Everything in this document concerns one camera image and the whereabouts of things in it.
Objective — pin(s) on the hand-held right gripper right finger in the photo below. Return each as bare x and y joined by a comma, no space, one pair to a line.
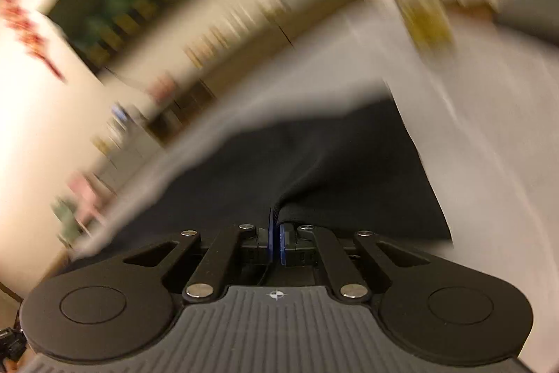
286,245

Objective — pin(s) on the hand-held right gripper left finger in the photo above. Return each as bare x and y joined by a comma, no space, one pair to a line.
272,242

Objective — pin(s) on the black garment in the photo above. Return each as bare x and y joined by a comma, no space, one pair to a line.
323,163

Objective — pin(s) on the pink object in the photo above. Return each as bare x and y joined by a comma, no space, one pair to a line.
85,186

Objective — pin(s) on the yellow patterned object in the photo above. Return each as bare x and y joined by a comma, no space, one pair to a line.
428,23

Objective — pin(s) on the red wall decoration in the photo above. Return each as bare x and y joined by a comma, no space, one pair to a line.
30,36

